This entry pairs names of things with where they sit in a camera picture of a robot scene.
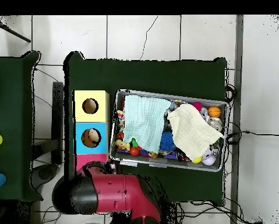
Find cream yellow cloth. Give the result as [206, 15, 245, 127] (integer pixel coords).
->
[167, 103, 224, 162]

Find dark green side table cloth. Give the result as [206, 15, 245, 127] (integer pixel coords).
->
[0, 51, 43, 202]

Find black tripod leg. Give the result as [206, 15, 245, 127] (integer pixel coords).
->
[0, 19, 31, 43]

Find yellow duck plush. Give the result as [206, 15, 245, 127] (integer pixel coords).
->
[115, 139, 131, 151]

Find shallow silver mesh bin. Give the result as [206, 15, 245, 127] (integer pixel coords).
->
[108, 89, 229, 173]

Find large blue spiky ball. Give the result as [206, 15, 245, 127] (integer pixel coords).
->
[159, 131, 176, 152]

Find orange ball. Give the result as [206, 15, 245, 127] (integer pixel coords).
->
[207, 106, 222, 118]

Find light blue cloth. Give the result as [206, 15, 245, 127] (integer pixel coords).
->
[122, 94, 172, 155]

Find grey round floor base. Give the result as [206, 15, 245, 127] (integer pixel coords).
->
[31, 163, 59, 190]

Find wooden box with three holes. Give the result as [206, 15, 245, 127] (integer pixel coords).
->
[73, 90, 110, 172]

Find white ball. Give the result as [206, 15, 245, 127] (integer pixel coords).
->
[202, 149, 217, 166]

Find silver can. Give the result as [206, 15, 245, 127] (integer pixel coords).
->
[208, 117, 223, 132]

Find black cable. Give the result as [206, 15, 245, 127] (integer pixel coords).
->
[225, 130, 279, 144]

